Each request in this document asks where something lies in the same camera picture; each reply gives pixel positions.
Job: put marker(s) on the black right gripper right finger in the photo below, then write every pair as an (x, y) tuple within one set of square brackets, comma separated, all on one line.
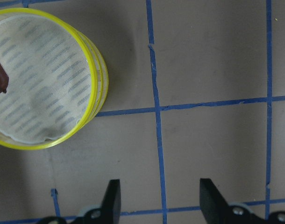
[(216, 210)]

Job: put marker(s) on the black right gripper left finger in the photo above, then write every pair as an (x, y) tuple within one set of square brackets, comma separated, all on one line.
[(110, 210)]

